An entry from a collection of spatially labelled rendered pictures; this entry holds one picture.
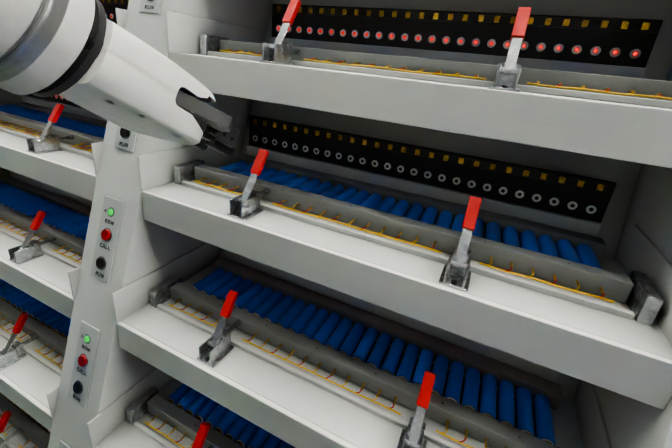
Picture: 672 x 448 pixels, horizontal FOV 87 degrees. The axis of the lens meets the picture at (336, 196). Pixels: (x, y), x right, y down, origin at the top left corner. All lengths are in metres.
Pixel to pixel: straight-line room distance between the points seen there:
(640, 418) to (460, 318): 0.18
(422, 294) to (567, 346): 0.13
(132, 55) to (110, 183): 0.36
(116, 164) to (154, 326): 0.24
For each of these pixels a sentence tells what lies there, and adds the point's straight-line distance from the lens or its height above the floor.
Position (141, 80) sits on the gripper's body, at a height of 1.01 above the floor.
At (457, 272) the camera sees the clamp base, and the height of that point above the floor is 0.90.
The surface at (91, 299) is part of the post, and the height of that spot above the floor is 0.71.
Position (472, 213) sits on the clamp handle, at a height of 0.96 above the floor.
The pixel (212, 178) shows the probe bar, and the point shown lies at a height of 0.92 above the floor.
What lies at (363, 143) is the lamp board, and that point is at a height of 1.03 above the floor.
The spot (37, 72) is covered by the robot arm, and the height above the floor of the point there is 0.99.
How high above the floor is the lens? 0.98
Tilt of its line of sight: 4 degrees down
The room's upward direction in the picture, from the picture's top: 13 degrees clockwise
